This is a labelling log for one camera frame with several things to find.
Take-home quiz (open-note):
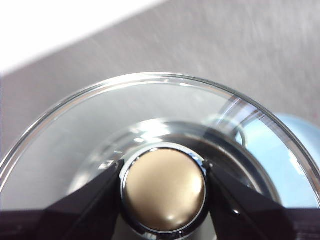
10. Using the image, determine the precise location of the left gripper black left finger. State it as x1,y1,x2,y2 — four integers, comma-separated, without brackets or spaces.
0,159,126,240

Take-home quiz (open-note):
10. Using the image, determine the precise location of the blue round plate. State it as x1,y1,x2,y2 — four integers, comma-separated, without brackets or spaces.
234,112,320,209

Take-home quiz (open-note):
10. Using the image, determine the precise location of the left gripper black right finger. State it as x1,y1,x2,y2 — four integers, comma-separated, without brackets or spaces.
203,162,320,240

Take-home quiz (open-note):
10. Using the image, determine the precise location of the glass lid with green knob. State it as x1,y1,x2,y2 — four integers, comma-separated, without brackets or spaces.
0,72,320,240

